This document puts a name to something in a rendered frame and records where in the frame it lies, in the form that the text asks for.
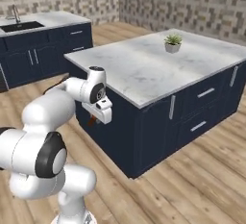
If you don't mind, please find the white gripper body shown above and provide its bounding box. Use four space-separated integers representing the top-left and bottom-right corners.
81 101 113 126

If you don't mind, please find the dark blue drawer front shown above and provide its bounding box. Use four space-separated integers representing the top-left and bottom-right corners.
176 107 226 147
180 76 226 114

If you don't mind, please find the silver drawer handle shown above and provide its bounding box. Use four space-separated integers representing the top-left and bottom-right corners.
196 87 216 99
189 120 209 133

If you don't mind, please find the green plant in white pot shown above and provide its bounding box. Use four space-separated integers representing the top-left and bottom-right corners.
163 33 184 55

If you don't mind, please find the dark blue sink cupboard run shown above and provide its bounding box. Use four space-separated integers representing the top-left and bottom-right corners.
0 10 94 91

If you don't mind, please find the small brown object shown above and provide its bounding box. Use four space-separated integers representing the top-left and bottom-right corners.
87 114 99 128

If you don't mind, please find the black sink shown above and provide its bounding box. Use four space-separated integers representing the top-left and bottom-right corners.
0 20 45 34

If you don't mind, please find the silver door handle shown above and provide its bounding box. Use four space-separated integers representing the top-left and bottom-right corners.
229 64 239 88
168 94 177 121

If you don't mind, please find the dark blue island counter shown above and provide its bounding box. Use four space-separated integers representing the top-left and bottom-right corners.
63 28 246 180

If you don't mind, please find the dark blue cupboard door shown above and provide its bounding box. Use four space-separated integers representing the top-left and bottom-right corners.
139 94 181 173
223 62 246 120

